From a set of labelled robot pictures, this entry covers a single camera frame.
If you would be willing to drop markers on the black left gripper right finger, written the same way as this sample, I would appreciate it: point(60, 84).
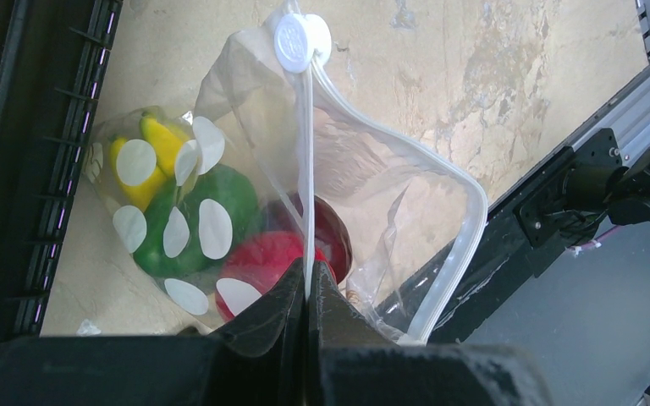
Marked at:
point(348, 362)

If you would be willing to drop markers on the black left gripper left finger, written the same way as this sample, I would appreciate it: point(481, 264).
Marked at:
point(248, 361)

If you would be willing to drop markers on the red toy apple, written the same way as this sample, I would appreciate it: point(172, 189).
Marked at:
point(253, 269)

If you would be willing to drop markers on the dark red toy fruit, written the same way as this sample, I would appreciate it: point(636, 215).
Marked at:
point(331, 235)

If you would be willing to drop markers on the green toy pepper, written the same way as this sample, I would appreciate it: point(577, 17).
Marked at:
point(192, 228)

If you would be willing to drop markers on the clear zip top bag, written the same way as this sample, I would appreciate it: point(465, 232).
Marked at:
point(268, 109)

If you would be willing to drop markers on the yellow toy banana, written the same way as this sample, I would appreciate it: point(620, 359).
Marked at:
point(143, 165)

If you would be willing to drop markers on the black plastic toolbox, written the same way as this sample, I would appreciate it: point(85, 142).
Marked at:
point(53, 60)

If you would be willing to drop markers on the aluminium frame rail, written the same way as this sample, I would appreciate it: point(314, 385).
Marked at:
point(602, 341)

